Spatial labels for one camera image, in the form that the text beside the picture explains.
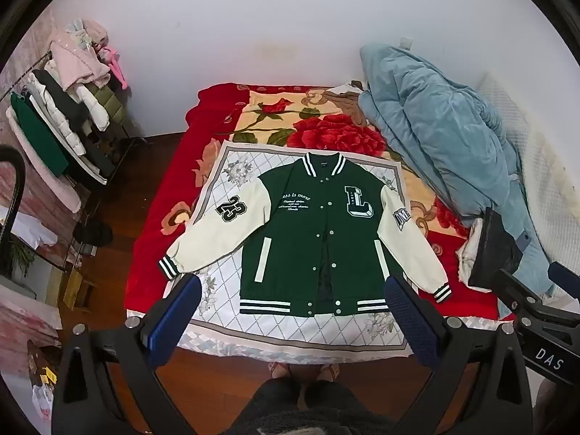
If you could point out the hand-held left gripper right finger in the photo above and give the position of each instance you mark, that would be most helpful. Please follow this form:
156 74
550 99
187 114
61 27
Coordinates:
412 326

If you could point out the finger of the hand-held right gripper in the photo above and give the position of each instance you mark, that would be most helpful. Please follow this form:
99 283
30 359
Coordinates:
564 275
525 294

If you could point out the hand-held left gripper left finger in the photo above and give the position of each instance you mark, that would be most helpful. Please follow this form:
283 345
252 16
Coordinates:
174 326

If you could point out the green and cream varsity jacket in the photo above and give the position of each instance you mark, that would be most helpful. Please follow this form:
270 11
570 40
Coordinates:
294 231

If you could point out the metal clothes rack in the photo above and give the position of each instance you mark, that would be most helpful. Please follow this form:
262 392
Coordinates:
97 149

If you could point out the pink clothes hanger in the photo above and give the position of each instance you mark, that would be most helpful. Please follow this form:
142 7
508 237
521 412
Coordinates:
115 65

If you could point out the white crumpled cloth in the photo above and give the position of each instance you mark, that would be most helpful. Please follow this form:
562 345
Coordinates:
469 253

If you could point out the small wooden stool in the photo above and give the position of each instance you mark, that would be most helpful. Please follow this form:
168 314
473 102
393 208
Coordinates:
79 287

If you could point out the person's feet in sandals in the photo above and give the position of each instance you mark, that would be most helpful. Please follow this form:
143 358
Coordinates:
303 371

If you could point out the black slippers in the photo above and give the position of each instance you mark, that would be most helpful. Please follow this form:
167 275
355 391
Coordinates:
93 233

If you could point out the person's dark fleece clothing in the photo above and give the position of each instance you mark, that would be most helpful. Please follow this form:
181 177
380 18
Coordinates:
312 408

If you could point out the white textured pillow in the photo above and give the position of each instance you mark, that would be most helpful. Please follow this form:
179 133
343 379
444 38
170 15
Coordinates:
534 145

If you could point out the white plastic bag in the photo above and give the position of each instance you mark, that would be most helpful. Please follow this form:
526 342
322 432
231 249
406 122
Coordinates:
43 405

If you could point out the white diamond-pattern floral cloth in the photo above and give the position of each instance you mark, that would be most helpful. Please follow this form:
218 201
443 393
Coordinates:
217 176

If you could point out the green potted plant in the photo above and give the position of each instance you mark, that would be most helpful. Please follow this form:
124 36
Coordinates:
20 256

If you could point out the red floral blanket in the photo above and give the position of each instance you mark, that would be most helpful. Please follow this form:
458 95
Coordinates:
190 145

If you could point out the light blue quilt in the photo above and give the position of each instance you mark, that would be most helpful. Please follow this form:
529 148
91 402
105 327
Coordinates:
435 127

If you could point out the pink fluffy blanket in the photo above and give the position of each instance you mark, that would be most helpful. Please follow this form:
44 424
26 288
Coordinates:
50 176

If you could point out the olive puffer vest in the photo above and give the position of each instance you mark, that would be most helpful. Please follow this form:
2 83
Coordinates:
111 99

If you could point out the white puffer jacket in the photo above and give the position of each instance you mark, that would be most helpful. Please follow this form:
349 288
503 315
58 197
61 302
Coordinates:
93 104

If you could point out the dark green garment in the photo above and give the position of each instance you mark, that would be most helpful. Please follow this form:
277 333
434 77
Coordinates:
38 131

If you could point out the black hanging garment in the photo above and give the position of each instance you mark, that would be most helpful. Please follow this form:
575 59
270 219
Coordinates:
63 99

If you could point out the pink fleece garment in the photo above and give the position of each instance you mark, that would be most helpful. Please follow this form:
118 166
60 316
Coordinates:
79 61

